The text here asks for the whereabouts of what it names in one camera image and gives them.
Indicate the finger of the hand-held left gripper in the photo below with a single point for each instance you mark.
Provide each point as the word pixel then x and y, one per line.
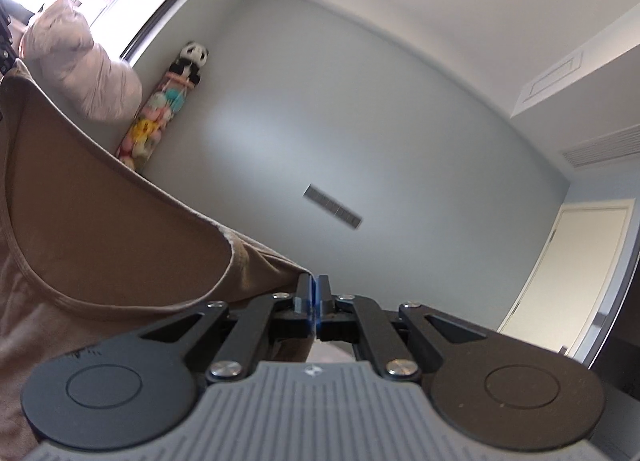
pixel 4 41

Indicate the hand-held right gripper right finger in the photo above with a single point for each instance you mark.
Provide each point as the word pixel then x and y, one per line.
pixel 327 308

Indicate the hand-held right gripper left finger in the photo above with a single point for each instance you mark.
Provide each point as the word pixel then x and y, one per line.
pixel 302 308

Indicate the beige shirt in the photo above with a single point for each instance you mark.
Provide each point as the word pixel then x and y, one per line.
pixel 100 191

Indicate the bundled pale quilt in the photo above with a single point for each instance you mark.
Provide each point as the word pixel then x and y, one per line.
pixel 85 71

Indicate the hanging net of plush toys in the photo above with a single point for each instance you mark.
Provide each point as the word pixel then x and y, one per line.
pixel 150 126

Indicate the panda plush toy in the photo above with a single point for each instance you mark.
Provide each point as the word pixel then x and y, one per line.
pixel 192 58

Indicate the ceiling air vent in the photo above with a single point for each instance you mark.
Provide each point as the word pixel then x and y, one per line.
pixel 600 146

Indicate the ceiling access panel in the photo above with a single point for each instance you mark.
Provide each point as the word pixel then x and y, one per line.
pixel 552 78

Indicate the grey wall switch panel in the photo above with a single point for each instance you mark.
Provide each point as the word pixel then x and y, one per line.
pixel 332 206

